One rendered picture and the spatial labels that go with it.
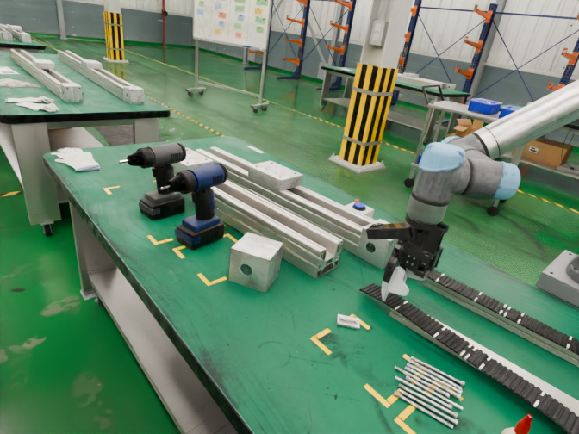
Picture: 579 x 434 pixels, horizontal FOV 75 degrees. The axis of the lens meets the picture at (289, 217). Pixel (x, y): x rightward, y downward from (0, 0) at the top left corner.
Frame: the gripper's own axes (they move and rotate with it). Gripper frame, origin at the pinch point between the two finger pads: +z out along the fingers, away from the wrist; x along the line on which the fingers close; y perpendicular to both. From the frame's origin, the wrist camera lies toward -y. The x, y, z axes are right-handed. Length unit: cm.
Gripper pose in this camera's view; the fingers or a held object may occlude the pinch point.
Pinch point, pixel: (391, 288)
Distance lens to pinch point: 94.6
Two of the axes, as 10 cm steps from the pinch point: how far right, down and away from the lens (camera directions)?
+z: -1.2, 8.8, 4.5
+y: 7.2, 3.9, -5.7
